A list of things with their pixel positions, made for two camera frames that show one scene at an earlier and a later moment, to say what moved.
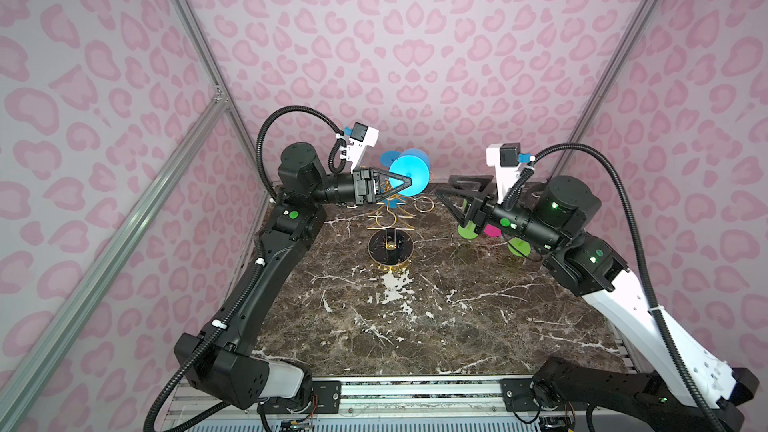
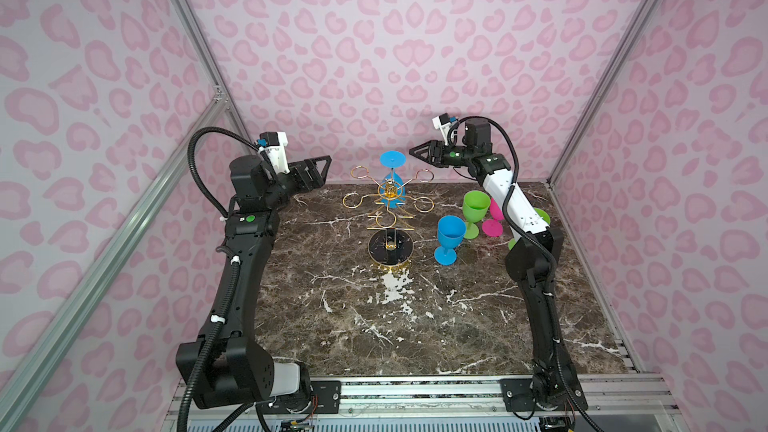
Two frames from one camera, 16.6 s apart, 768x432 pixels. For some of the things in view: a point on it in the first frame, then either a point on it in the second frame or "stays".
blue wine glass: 413,167 → 451,230
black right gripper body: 499,216 → 455,156
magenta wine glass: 492,231 stays
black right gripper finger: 474,185 → 430,148
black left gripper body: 365,186 → 302,171
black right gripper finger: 460,204 → 431,153
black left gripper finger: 407,181 → 313,171
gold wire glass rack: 391,243 stays
